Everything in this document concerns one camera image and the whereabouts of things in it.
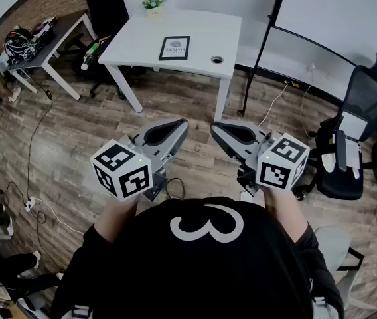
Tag white and purple device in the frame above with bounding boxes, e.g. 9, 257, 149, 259
32, 17, 58, 41

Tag white stool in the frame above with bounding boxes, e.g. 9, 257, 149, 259
314, 226, 365, 298

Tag person's left forearm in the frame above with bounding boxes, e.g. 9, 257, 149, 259
94, 191, 139, 244

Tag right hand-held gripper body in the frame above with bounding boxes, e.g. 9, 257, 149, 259
236, 131, 311, 196

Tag person's black printed shirt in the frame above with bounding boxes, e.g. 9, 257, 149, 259
50, 196, 345, 319

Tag black framed nature picture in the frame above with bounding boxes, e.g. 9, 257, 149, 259
158, 35, 191, 62

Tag black mesh office chair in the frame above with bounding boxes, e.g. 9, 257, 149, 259
296, 52, 377, 201

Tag person's right forearm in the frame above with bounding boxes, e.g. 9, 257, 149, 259
264, 187, 309, 244

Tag black floor cable with adapter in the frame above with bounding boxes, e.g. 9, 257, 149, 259
25, 73, 54, 205

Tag green and clear bottle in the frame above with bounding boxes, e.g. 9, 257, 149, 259
80, 42, 100, 72

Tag whiteboard on black stand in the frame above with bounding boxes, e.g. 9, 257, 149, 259
236, 0, 377, 118

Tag white floor cable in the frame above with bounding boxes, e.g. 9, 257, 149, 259
34, 197, 85, 235

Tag grey side table white legs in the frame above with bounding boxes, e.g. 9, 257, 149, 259
0, 10, 96, 101

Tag tangled cable bundle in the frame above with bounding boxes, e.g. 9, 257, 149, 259
4, 28, 38, 64

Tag green plant in white pot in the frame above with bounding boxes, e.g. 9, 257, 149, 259
141, 0, 168, 21

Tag black padded office chair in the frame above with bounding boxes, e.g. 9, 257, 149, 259
72, 0, 133, 101

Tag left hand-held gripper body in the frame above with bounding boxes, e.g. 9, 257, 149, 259
90, 134, 173, 203

